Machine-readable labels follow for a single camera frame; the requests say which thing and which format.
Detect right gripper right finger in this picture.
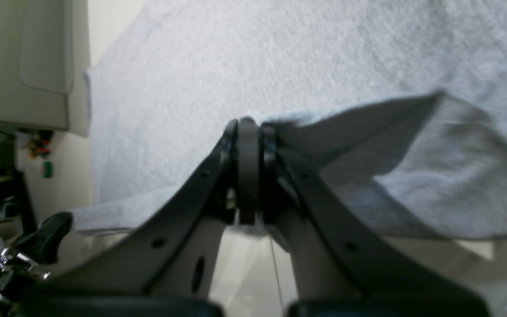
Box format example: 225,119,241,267
260,125,490,317

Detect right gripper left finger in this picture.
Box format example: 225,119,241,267
18,118,256,317

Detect grey T-shirt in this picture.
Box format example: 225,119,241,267
72,0,507,240

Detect left white bin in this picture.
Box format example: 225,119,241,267
0,0,90,137

